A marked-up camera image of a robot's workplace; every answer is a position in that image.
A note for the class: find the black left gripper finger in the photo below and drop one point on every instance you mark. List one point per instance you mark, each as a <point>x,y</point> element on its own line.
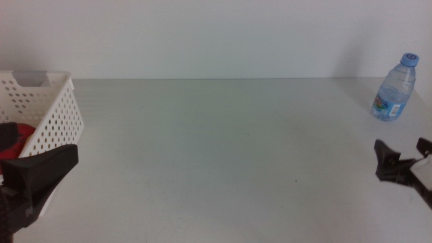
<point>7,135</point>
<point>37,172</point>

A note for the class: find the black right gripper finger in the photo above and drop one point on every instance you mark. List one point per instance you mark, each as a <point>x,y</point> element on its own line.
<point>384,157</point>
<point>425,146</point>

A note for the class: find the red drink can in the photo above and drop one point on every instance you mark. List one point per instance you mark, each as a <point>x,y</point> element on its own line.
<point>15,145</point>

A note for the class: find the clear water bottle blue cap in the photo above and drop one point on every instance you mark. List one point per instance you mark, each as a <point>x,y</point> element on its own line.
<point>393,91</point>

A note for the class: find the white perforated plastic basket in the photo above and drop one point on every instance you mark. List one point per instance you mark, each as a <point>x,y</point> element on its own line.
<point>57,111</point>

